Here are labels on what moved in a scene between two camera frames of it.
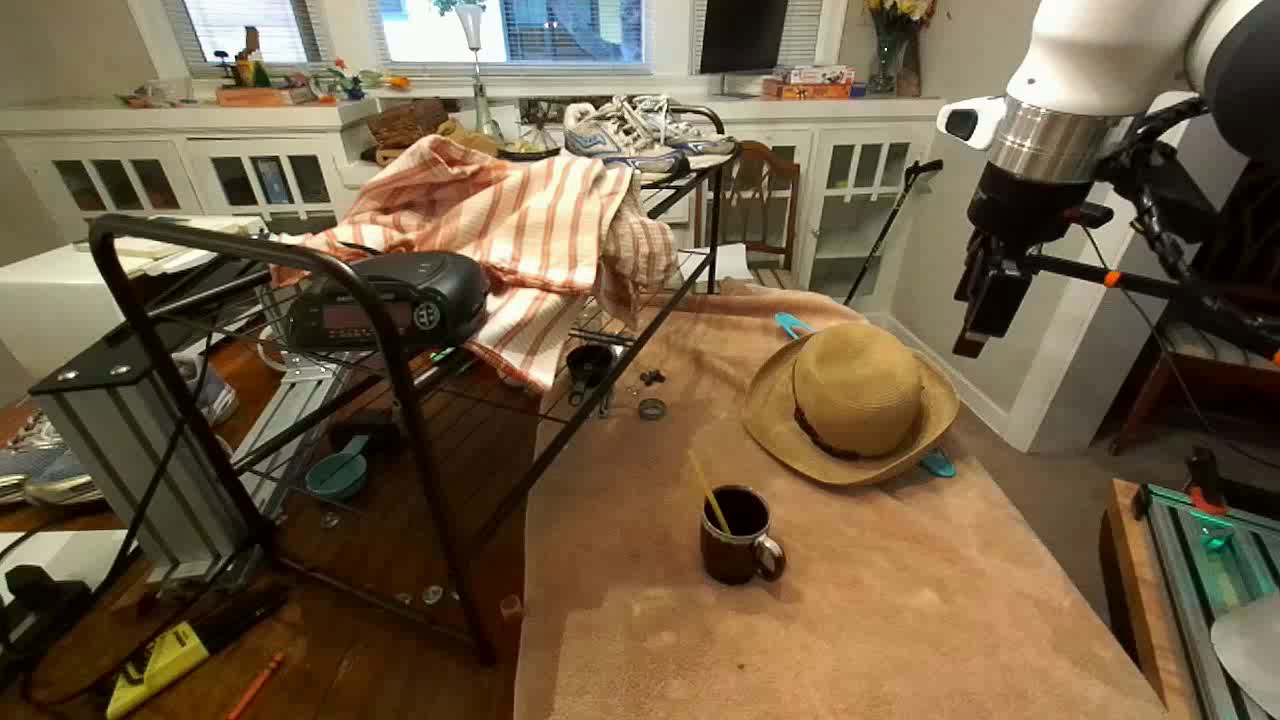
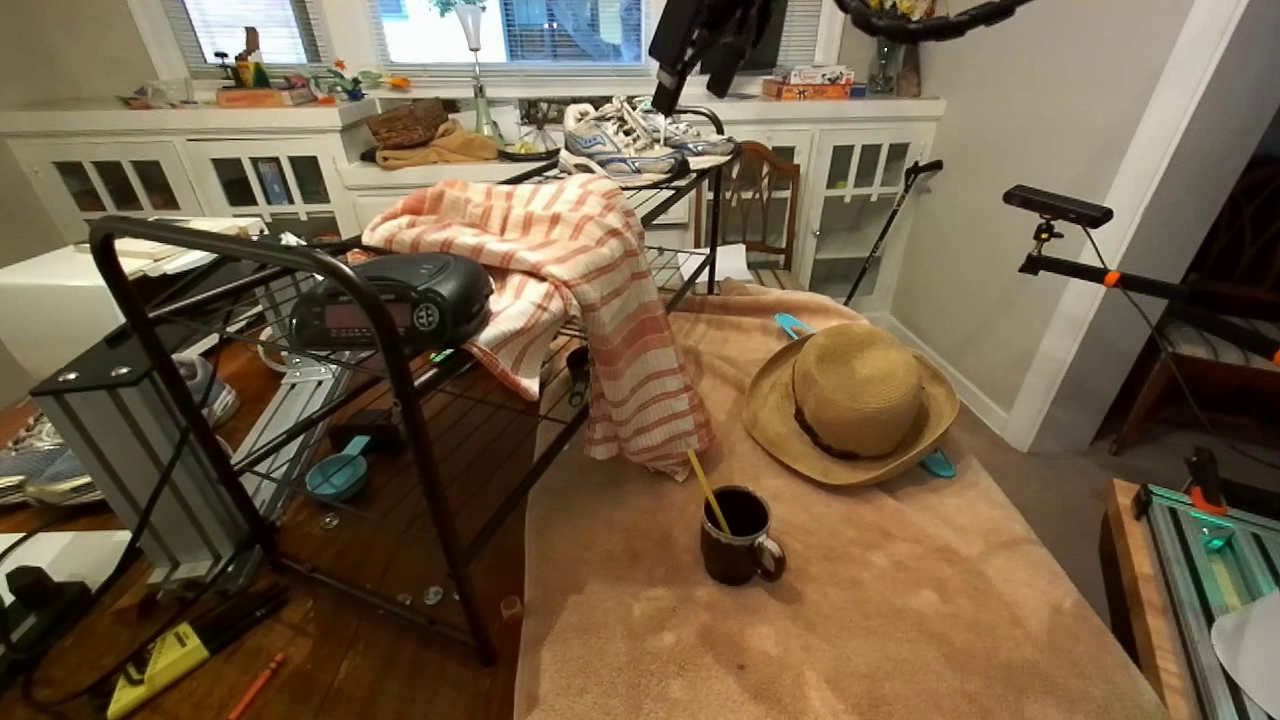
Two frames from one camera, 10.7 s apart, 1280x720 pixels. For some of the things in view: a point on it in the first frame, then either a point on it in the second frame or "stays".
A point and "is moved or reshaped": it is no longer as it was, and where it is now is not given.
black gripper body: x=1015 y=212 → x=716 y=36
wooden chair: x=758 y=204 stays
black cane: x=908 y=175 stays
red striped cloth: x=536 y=244 is moved or reshaped
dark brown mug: x=736 y=543 stays
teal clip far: x=788 y=324 stays
